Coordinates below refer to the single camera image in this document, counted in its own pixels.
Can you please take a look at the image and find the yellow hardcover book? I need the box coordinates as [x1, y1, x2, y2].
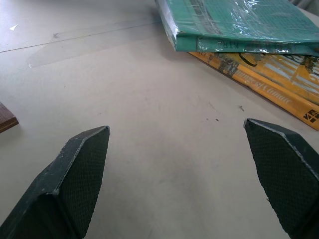
[187, 50, 319, 131]

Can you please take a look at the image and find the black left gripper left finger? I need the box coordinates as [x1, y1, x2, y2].
[0, 125, 111, 239]

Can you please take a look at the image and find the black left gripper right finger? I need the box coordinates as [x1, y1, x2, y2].
[243, 119, 319, 239]

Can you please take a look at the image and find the brown wooden board corner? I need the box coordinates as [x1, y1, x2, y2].
[0, 102, 19, 134]

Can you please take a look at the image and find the green plastic-wrapped book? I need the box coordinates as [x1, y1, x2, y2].
[155, 0, 319, 56]

